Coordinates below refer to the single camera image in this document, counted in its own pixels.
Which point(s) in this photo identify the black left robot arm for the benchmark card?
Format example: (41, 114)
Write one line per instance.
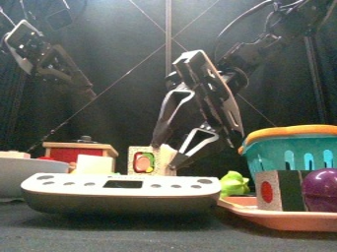
(25, 8)

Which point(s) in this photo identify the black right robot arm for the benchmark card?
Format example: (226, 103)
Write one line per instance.
(289, 23)

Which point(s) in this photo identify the sushi roll red green centre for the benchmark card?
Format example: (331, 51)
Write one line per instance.
(142, 162)

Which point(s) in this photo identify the black sushi roll red centre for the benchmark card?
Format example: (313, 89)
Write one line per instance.
(281, 192)

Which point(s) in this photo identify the black knob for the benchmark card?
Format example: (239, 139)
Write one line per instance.
(85, 139)

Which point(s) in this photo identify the green toy vegetable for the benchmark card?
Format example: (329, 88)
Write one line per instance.
(234, 184)

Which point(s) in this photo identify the wooden box red front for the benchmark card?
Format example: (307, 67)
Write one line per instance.
(65, 151)

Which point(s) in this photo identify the teal basket orange rim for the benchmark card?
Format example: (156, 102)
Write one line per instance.
(281, 154)

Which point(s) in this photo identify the small white item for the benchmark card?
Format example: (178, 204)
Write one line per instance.
(13, 154)

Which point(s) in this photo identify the pink plastic tray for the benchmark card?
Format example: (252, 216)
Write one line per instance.
(281, 220)

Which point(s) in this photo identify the grey bowl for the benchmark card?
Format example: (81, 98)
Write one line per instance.
(21, 175)

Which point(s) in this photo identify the purple toy ball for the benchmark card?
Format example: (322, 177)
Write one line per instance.
(322, 190)

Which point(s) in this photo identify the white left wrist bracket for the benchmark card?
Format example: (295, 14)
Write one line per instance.
(21, 42)

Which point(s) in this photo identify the metal frame pole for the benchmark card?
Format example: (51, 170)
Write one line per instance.
(168, 32)

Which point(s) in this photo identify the dark frame pole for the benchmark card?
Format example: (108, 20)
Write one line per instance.
(317, 82)

